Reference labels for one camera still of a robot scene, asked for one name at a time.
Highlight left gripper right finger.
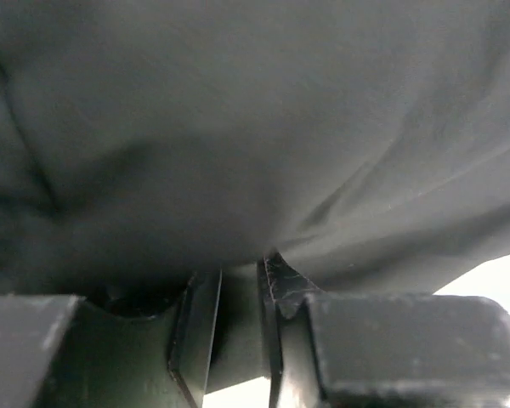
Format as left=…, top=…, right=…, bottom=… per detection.
left=257, top=254, right=510, bottom=407

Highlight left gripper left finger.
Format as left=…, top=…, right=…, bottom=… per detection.
left=0, top=273, right=222, bottom=408

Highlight black trousers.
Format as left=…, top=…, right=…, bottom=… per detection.
left=0, top=1, right=510, bottom=389

